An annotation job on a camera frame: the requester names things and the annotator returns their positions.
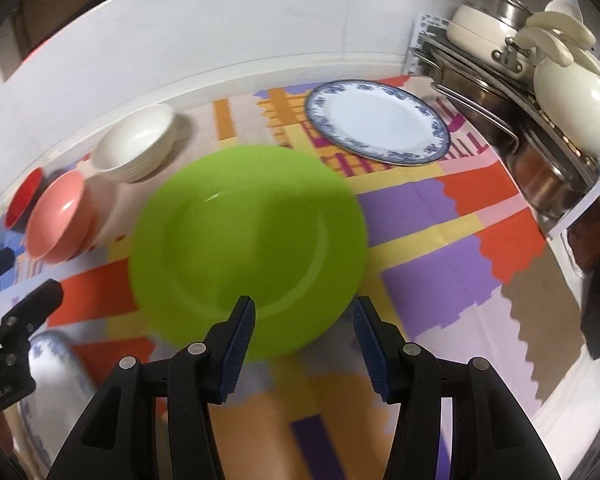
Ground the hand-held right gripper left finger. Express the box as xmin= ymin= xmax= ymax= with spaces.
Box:
xmin=45 ymin=296 xmax=257 ymax=480

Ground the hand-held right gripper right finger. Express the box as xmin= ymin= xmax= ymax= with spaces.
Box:
xmin=352 ymin=296 xmax=563 ymax=480

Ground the white plate with blue pattern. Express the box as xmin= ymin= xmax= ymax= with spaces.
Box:
xmin=20 ymin=330 xmax=99 ymax=476

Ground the pink bowl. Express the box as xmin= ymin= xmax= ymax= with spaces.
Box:
xmin=26 ymin=170 xmax=97 ymax=264

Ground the green plate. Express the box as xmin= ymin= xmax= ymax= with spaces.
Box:
xmin=129 ymin=145 xmax=370 ymax=363

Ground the white bowl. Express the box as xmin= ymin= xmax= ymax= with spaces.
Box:
xmin=91 ymin=104 xmax=178 ymax=184

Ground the red and black bowl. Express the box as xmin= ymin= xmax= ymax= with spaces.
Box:
xmin=4 ymin=167 xmax=45 ymax=231

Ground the colourful patterned table mat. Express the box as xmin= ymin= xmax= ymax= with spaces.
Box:
xmin=0 ymin=75 xmax=548 ymax=480

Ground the white plate with blue rim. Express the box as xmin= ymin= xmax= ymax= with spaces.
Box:
xmin=304 ymin=79 xmax=452 ymax=166

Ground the copper-coloured steel pot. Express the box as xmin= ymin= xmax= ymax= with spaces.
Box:
xmin=505 ymin=125 xmax=590 ymax=220

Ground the wooden cabinet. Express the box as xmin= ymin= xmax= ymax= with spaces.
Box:
xmin=2 ymin=0 xmax=216 ymax=81

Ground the metal pot rack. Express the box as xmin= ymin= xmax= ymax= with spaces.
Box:
xmin=410 ymin=35 xmax=600 ymax=233

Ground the large cream pot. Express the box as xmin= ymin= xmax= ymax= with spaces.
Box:
xmin=532 ymin=45 xmax=600 ymax=156

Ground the white patterned panel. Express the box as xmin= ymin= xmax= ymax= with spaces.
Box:
xmin=407 ymin=12 xmax=451 ymax=77

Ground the steel pot with glass lid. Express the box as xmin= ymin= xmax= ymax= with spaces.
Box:
xmin=464 ymin=0 xmax=534 ymax=31

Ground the steel pan with handle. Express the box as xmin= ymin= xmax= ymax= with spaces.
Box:
xmin=430 ymin=57 xmax=531 ymax=153

